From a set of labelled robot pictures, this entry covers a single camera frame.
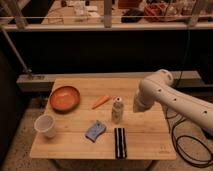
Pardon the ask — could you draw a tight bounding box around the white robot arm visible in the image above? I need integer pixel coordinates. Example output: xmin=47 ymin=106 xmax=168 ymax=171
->
xmin=133 ymin=69 xmax=213 ymax=136

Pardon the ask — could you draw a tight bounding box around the small white bottle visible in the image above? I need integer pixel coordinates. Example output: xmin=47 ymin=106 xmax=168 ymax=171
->
xmin=111 ymin=97 xmax=124 ymax=124

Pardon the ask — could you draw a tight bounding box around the orange carrot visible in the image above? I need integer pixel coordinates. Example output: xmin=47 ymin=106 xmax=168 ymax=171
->
xmin=92 ymin=95 xmax=110 ymax=109

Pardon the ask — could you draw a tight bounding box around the wooden table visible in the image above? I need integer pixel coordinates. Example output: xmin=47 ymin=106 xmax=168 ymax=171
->
xmin=30 ymin=79 xmax=176 ymax=160

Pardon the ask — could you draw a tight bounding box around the orange bowl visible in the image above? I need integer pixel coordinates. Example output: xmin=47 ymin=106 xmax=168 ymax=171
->
xmin=49 ymin=86 xmax=80 ymax=112

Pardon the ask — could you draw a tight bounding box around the blue sponge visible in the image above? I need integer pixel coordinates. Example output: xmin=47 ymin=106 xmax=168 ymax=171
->
xmin=85 ymin=120 xmax=106 ymax=142

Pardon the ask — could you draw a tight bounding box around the black white striped cloth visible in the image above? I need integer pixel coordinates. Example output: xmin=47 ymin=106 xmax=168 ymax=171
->
xmin=114 ymin=128 xmax=127 ymax=159

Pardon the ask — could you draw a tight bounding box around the white plastic cup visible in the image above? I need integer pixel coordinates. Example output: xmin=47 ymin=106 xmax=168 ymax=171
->
xmin=34 ymin=115 xmax=56 ymax=138

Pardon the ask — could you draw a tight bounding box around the grey ledge beam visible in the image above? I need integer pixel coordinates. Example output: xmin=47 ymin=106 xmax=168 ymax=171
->
xmin=16 ymin=70 xmax=213 ymax=93

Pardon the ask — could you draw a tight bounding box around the black cable on floor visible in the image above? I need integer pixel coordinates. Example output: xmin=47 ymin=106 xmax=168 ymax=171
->
xmin=164 ymin=105 xmax=213 ymax=169

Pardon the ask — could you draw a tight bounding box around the metal railing frame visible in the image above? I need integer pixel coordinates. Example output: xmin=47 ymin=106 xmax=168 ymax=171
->
xmin=0 ymin=0 xmax=213 ymax=77

